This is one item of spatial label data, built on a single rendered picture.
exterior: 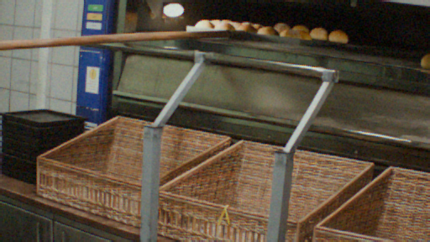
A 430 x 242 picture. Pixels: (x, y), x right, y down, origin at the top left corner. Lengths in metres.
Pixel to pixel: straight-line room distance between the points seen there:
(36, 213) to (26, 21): 1.13
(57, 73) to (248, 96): 1.03
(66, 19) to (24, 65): 0.36
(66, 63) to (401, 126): 1.61
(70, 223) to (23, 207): 0.27
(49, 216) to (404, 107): 1.34
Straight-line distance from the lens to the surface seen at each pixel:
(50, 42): 3.01
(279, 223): 2.68
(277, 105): 3.36
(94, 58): 3.90
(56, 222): 3.40
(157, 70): 3.72
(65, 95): 4.08
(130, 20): 3.85
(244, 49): 3.44
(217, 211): 2.94
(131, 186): 3.16
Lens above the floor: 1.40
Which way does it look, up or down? 8 degrees down
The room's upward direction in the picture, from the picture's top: 4 degrees clockwise
